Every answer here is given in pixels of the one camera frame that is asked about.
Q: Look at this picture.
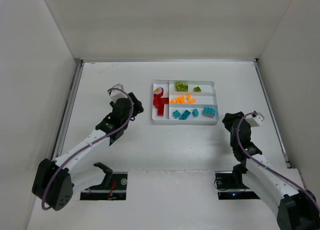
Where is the teal cloud lego piece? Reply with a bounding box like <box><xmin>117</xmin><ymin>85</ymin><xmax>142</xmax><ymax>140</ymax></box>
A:
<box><xmin>202</xmin><ymin>107</ymin><xmax>216</xmax><ymax>118</ymax></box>

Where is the blue lego brick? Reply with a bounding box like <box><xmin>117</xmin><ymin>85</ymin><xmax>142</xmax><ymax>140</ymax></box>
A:
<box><xmin>192</xmin><ymin>109</ymin><xmax>199</xmax><ymax>117</ymax></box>

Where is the red lego with blue brick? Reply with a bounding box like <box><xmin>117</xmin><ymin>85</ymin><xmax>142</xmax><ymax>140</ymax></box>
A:
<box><xmin>153</xmin><ymin>96</ymin><xmax>161</xmax><ymax>109</ymax></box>

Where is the red rectangular lego brick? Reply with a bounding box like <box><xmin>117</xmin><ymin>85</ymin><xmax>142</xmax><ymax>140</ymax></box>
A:
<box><xmin>157</xmin><ymin>105</ymin><xmax>165</xmax><ymax>116</ymax></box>

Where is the orange half round lego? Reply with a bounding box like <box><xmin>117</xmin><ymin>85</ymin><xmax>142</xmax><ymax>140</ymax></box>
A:
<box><xmin>186</xmin><ymin>99</ymin><xmax>196</xmax><ymax>104</ymax></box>

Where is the red flower lego piece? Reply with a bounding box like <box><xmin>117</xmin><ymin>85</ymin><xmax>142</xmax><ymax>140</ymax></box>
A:
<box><xmin>153</xmin><ymin>87</ymin><xmax>164</xmax><ymax>98</ymax></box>

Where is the teal square lego brick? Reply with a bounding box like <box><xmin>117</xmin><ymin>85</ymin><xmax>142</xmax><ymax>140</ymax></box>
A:
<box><xmin>172</xmin><ymin>110</ymin><xmax>181</xmax><ymax>119</ymax></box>

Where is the green lego brick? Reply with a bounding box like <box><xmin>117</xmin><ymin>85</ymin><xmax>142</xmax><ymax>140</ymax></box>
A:
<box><xmin>182</xmin><ymin>84</ymin><xmax>188</xmax><ymax>92</ymax></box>
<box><xmin>175</xmin><ymin>82</ymin><xmax>184</xmax><ymax>91</ymax></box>

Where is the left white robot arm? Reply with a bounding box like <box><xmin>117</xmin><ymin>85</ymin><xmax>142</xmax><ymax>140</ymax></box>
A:
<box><xmin>31</xmin><ymin>88</ymin><xmax>144</xmax><ymax>211</ymax></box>

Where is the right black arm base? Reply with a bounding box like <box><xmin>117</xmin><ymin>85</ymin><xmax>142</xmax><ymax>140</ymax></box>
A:
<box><xmin>214</xmin><ymin>164</ymin><xmax>260</xmax><ymax>201</ymax></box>

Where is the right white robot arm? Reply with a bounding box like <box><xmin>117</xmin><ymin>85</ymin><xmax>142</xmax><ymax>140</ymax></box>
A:
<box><xmin>222</xmin><ymin>111</ymin><xmax>320</xmax><ymax>230</ymax></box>

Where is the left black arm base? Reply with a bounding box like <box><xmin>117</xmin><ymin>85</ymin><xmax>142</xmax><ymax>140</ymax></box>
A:
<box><xmin>80</xmin><ymin>162</ymin><xmax>128</xmax><ymax>201</ymax></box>

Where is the green lego brick in tray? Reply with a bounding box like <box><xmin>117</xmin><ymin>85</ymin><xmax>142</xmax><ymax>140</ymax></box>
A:
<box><xmin>182</xmin><ymin>84</ymin><xmax>188</xmax><ymax>92</ymax></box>

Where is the white divided sorting tray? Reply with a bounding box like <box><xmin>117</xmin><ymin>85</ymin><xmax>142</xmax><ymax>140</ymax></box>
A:
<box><xmin>151</xmin><ymin>79</ymin><xmax>219</xmax><ymax>125</ymax></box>

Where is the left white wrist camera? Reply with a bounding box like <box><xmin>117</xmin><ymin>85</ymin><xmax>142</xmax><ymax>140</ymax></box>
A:
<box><xmin>108</xmin><ymin>83</ymin><xmax>126</xmax><ymax>103</ymax></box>

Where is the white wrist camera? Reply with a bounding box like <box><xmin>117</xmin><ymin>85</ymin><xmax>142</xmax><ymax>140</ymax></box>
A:
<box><xmin>108</xmin><ymin>83</ymin><xmax>126</xmax><ymax>103</ymax></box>
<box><xmin>245</xmin><ymin>112</ymin><xmax>265</xmax><ymax>127</ymax></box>

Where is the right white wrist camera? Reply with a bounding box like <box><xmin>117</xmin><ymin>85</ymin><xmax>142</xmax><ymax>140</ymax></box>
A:
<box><xmin>245</xmin><ymin>112</ymin><xmax>265</xmax><ymax>127</ymax></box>

